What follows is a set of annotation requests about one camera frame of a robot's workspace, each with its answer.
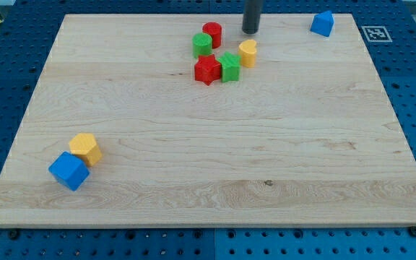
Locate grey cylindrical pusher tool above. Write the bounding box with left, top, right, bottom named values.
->
left=242, top=0, right=264, bottom=35

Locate yellow heart block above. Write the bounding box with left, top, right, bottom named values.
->
left=238, top=39, right=257, bottom=68

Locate blue cube block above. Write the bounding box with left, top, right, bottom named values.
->
left=48, top=152, right=90, bottom=191

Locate red star block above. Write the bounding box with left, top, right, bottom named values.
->
left=194, top=54, right=222, bottom=85

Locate blue house-shaped block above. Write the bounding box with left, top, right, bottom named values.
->
left=310, top=10, right=334, bottom=37

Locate green cylinder block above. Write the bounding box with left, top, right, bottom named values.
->
left=192, top=32, right=212, bottom=59

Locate light wooden board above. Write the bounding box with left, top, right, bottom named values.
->
left=0, top=14, right=416, bottom=229

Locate green star block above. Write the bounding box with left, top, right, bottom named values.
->
left=217, top=51, right=241, bottom=82

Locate yellow hexagon block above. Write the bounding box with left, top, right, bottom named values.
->
left=69, top=133, right=103, bottom=167

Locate white fiducial marker tag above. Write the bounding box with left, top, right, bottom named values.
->
left=361, top=25, right=392, bottom=43

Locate red cylinder block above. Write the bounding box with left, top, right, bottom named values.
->
left=202, top=22, right=222, bottom=49

